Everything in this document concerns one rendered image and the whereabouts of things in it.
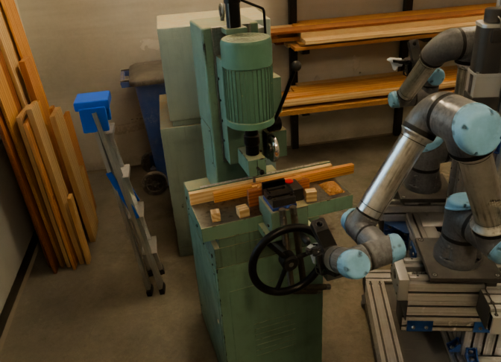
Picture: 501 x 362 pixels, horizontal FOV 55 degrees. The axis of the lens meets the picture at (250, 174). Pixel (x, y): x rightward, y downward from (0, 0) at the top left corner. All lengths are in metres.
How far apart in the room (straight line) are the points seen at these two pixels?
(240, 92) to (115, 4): 2.49
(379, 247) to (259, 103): 0.66
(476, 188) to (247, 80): 0.78
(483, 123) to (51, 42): 3.44
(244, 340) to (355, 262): 0.94
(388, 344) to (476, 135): 1.22
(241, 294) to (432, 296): 0.70
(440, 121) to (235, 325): 1.17
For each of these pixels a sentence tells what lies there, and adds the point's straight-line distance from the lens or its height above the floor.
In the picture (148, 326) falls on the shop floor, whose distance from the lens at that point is 2.70.
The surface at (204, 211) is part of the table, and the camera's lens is 1.80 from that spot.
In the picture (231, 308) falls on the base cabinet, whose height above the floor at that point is 0.51.
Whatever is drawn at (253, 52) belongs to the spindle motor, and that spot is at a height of 1.47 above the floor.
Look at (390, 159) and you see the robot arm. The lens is 1.38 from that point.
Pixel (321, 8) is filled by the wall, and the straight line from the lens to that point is 4.22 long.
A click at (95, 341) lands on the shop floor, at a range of 2.71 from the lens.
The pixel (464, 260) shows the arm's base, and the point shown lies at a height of 0.86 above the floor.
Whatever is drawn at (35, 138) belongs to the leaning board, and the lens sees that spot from 2.91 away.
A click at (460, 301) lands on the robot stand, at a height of 0.69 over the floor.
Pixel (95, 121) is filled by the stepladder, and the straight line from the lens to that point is 2.38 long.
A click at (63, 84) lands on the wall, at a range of 4.20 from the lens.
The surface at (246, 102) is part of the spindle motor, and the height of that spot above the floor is 1.30.
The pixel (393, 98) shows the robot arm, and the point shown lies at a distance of 2.21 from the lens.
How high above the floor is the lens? 1.83
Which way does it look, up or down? 27 degrees down
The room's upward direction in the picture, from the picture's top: 4 degrees counter-clockwise
